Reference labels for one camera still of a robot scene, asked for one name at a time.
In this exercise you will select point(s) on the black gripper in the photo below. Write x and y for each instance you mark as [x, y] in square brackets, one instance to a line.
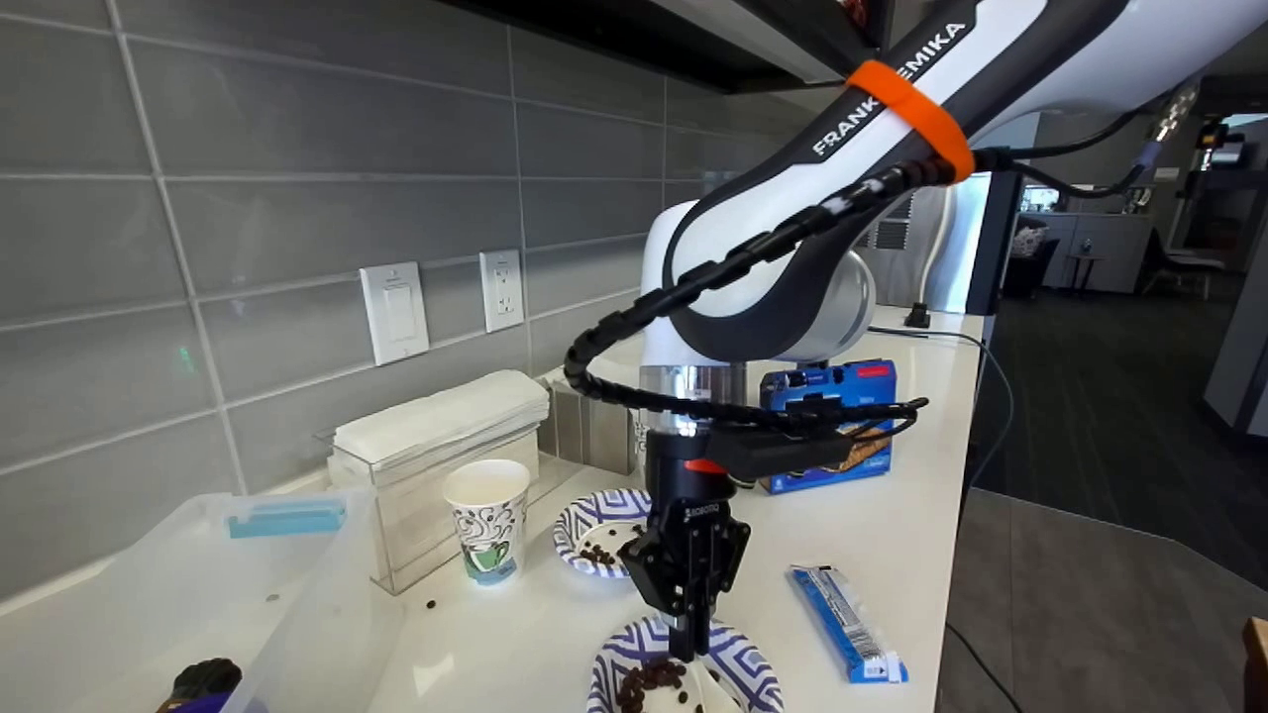
[690, 489]

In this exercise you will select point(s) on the blue patterned paper bowl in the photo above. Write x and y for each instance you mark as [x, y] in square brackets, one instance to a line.
[636, 673]
[591, 533]

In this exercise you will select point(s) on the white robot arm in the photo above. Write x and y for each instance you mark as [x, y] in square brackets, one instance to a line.
[764, 269]

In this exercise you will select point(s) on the blue wrapped snack bar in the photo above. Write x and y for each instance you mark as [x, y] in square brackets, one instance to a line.
[867, 661]

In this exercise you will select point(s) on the near patterned paper cup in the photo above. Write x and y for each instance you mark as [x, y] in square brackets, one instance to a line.
[488, 509]

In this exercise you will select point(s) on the blue snack box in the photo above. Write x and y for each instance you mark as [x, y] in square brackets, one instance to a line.
[855, 386]

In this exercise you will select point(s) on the steel napkin dispenser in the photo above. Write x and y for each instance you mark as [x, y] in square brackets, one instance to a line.
[401, 456]

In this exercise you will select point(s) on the clear plastic storage bin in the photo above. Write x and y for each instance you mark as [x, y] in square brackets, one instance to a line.
[278, 584]

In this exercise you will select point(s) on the far white wall outlet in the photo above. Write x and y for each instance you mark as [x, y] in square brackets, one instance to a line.
[502, 291]

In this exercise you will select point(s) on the white wall outlet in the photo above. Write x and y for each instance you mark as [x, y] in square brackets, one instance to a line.
[502, 291]
[395, 312]

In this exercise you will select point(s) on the near white wall outlet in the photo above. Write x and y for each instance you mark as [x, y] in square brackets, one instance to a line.
[395, 312]

